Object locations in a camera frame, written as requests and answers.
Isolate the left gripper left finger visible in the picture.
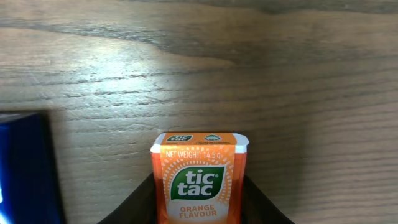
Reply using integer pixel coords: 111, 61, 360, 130
96, 172, 159, 224

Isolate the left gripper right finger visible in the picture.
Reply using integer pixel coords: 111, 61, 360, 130
240, 174, 295, 224

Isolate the orange candy box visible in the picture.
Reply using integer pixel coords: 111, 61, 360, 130
150, 131, 250, 224

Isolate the blue candy pack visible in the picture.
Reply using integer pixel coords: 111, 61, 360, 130
0, 111, 60, 224

